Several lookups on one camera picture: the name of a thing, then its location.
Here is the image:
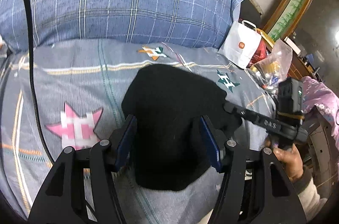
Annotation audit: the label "grey patterned bed sheet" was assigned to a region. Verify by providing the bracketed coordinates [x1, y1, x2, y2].
[1, 39, 275, 220]

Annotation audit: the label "black cable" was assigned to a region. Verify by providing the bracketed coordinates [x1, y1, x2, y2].
[0, 0, 55, 165]

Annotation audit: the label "person's right hand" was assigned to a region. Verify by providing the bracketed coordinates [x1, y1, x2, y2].
[265, 140, 304, 182]

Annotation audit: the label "clear plastic bag with items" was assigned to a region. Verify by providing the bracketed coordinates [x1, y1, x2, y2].
[247, 40, 293, 95]

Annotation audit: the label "white sleeve forearm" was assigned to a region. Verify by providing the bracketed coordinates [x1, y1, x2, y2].
[292, 167, 328, 222]

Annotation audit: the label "red plastic bag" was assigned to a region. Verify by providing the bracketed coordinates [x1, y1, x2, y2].
[249, 39, 267, 65]

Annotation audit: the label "pink floral cloth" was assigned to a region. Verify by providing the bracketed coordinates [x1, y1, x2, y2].
[302, 76, 338, 127]

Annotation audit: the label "framed bamboo picture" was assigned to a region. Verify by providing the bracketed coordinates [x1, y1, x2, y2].
[263, 0, 313, 42]

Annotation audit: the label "black pants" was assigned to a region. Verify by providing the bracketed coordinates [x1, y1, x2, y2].
[122, 64, 242, 191]

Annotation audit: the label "white paper shopping bag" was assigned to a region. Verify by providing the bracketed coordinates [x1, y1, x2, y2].
[218, 20, 261, 69]

